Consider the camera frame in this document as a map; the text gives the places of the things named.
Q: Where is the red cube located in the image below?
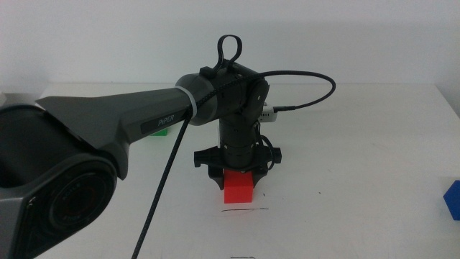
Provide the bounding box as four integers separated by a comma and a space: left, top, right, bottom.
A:
223, 169, 254, 204

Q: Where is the blue cube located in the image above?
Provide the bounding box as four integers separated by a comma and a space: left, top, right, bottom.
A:
443, 180, 460, 221

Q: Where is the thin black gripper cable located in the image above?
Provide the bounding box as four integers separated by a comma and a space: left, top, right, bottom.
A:
257, 134, 283, 171

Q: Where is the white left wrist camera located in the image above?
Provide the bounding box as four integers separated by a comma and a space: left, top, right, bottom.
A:
259, 103, 278, 123

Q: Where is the black braided camera cable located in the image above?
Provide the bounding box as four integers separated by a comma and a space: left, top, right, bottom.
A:
131, 70, 337, 259

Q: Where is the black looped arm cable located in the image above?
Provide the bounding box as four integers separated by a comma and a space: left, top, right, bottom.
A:
216, 34, 244, 73

